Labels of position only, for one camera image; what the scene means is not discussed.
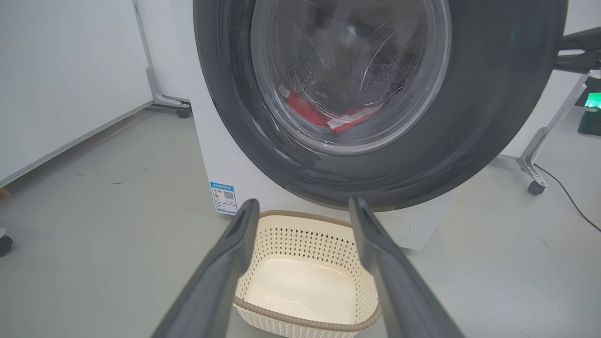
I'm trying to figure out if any dark round washing machine door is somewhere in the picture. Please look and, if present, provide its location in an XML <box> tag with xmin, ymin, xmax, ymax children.
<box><xmin>193</xmin><ymin>0</ymin><xmax>569</xmax><ymax>212</ymax></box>

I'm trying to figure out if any cream perforated laundry basket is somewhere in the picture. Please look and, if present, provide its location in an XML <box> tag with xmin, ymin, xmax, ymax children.
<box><xmin>233</xmin><ymin>210</ymin><xmax>382</xmax><ymax>338</ymax></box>

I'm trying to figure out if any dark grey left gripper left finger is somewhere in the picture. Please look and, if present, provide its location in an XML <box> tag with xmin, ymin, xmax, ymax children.
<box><xmin>150</xmin><ymin>199</ymin><xmax>260</xmax><ymax>338</ymax></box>

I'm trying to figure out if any blue energy label sticker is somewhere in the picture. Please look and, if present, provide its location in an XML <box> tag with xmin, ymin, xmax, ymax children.
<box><xmin>210</xmin><ymin>182</ymin><xmax>238</xmax><ymax>215</ymax></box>

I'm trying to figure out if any white washing machine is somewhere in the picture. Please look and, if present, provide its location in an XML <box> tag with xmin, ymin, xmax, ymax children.
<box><xmin>190</xmin><ymin>0</ymin><xmax>463</xmax><ymax>250</ymax></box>

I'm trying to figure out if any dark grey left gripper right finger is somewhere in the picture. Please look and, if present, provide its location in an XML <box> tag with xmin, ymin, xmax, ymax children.
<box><xmin>348</xmin><ymin>197</ymin><xmax>465</xmax><ymax>338</ymax></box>

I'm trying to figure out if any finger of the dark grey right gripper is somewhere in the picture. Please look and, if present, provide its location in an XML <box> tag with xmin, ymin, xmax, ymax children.
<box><xmin>553</xmin><ymin>51</ymin><xmax>601</xmax><ymax>74</ymax></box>
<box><xmin>559</xmin><ymin>27</ymin><xmax>601</xmax><ymax>52</ymax></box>

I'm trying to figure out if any red and white garment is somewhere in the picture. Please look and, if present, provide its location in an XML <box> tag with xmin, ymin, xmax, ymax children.
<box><xmin>287</xmin><ymin>91</ymin><xmax>381</xmax><ymax>134</ymax></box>

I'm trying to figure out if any black floor cable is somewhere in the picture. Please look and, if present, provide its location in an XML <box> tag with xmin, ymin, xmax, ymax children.
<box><xmin>535</xmin><ymin>164</ymin><xmax>601</xmax><ymax>233</ymax></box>

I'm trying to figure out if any black device with green light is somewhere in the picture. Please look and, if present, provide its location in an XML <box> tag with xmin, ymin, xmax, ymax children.
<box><xmin>578</xmin><ymin>77</ymin><xmax>601</xmax><ymax>137</ymax></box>

